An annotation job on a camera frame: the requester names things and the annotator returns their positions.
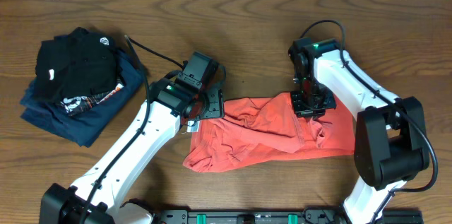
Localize black patterned folded garment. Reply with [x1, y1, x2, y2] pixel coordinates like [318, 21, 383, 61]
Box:
[56, 83, 124, 116]

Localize navy blue folded garment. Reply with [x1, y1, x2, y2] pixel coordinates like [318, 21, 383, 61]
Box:
[20, 51, 143, 147]

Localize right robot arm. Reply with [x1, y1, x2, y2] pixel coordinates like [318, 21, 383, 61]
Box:
[288, 37, 430, 223]

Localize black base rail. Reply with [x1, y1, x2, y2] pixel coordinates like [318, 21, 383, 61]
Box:
[119, 199, 424, 224]

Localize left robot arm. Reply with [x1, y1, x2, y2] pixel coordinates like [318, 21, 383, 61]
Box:
[39, 73, 224, 223]

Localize red orange t-shirt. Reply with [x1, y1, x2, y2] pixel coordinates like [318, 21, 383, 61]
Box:
[183, 93, 355, 172]

